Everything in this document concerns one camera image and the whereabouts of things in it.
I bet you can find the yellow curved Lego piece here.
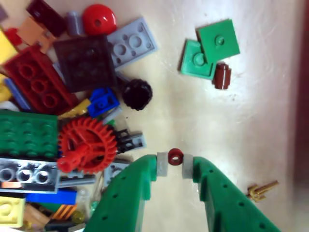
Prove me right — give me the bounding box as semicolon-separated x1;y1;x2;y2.
57;99;92;119

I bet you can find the brown round Lego brick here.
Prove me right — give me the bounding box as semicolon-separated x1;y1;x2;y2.
212;62;232;90

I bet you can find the grey Technic brick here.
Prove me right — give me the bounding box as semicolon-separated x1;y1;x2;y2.
0;158;60;194

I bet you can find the dark grey Lego axle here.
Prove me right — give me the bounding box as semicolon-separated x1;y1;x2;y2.
57;172;96;187

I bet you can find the dark brown square plate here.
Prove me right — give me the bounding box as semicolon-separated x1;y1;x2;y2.
52;34;118;93

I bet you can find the orange black striped piece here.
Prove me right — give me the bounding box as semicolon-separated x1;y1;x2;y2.
52;204;78;219

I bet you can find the dark green jumper tile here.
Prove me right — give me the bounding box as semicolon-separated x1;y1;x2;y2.
196;18;241;64

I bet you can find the light green jumper tile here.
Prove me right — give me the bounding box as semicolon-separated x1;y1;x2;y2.
178;39;217;80

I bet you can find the blue small Lego piece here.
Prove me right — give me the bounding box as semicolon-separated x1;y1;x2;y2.
87;87;121;118

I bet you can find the red Lego gear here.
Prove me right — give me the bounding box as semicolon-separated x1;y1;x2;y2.
57;117;117;174

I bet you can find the dark red small brick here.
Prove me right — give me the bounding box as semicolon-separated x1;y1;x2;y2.
26;0;67;37

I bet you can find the nougat Lego piece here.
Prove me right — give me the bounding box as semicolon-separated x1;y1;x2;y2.
18;16;53;54

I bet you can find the grey square Lego piece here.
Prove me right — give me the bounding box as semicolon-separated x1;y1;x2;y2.
103;161;131;187

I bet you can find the black Technic piece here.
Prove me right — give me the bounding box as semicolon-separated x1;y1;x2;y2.
115;129;143;153

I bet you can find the grey plate with studs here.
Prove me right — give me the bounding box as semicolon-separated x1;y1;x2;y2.
106;16;160;71

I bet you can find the gold Lego piece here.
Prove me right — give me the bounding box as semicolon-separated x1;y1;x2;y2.
246;180;280;203

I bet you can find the blue long Lego plate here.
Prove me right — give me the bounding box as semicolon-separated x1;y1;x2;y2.
25;190;79;204

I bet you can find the black Lego tire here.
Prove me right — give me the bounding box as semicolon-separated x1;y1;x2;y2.
122;78;153;111

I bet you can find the yellow Lego slab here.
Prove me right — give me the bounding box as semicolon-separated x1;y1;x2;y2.
0;30;19;65

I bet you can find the red small Lego piece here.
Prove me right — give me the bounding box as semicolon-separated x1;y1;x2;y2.
3;28;22;46

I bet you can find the green studded Lego plate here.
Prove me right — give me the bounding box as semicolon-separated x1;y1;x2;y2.
0;109;58;158

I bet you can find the dark red round Lego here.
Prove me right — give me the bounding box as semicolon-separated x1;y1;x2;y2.
168;148;184;167

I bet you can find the grey Lego cylinder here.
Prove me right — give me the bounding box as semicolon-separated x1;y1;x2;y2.
66;11;84;36

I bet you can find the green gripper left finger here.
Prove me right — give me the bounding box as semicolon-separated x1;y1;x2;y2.
84;151;169;232

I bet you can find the pale yellow Lego brick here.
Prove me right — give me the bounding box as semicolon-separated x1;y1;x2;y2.
0;196;26;228

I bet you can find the red Lego dome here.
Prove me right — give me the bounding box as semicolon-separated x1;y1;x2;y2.
82;3;117;35

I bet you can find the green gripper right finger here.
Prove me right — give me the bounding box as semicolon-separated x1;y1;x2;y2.
182;154;282;232

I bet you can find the dark red large brick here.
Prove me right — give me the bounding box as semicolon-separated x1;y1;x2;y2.
3;44;79;116

